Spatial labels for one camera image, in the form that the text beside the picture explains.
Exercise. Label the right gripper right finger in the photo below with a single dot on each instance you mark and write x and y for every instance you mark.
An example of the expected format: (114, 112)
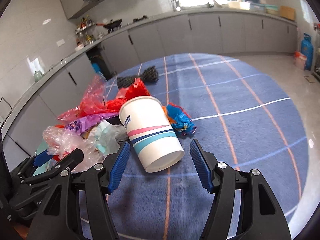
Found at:
(260, 217)

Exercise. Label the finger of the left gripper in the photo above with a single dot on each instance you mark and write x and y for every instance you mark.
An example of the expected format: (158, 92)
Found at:
(42, 158)

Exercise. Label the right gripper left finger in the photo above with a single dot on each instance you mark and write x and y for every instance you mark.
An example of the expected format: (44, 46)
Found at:
(59, 213)

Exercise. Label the clear plastic bag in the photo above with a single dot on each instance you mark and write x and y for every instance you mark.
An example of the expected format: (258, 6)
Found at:
(99, 142)

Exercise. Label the purple snack wrapper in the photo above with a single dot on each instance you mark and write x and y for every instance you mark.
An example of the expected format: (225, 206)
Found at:
(83, 124)

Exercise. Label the white striped paper cup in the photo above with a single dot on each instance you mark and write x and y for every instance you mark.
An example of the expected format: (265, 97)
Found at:
(150, 133)

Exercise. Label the red foam fruit net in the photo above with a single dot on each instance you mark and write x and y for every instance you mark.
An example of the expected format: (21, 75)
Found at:
(136, 89)

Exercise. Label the blue orange snack wrapper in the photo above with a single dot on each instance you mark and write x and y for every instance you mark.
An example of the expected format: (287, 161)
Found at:
(179, 119)

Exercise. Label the teal enamel basin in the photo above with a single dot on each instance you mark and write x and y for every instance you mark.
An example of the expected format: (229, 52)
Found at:
(41, 169)

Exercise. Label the small trash bin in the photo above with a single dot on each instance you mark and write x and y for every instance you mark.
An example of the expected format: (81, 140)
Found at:
(300, 60)

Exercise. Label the grey kitchen cabinets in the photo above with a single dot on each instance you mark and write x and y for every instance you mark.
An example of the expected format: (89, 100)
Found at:
(224, 32)

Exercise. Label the pink cellophane wrapper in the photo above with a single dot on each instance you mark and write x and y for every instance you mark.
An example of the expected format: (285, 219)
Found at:
(94, 101)

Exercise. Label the blue plaid tablecloth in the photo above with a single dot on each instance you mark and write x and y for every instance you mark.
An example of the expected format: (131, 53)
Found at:
(242, 116)

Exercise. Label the metal spice rack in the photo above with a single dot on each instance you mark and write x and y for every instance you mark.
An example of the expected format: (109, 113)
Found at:
(85, 31)

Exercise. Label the black foam fruit net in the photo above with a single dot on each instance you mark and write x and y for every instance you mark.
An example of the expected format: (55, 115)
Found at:
(149, 75)

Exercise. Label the black wok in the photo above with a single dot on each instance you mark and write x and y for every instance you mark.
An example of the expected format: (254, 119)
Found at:
(111, 26)

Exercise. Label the blue gas cylinder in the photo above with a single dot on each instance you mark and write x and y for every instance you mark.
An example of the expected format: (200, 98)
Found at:
(307, 50)

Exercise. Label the cardboard box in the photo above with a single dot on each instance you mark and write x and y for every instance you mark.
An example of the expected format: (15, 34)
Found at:
(288, 13)

